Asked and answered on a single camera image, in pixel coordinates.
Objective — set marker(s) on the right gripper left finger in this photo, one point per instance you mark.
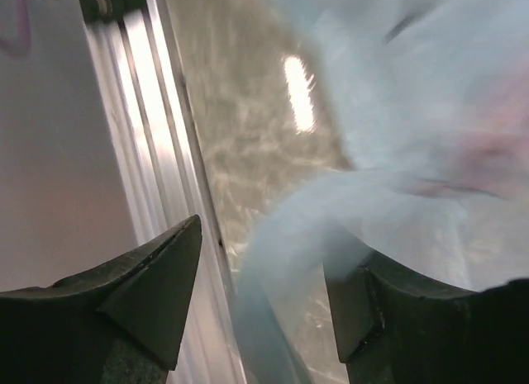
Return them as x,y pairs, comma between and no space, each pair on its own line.
120,322

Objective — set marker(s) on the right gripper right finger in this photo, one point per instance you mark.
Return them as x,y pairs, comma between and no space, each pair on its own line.
395,325

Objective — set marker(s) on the light blue plastic bag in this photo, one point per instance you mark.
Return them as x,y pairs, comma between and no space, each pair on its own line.
431,101

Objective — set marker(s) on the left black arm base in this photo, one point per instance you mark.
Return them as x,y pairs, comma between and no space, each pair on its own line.
107,11

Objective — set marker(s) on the aluminium mounting rail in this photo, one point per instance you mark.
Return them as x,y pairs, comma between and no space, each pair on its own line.
144,92

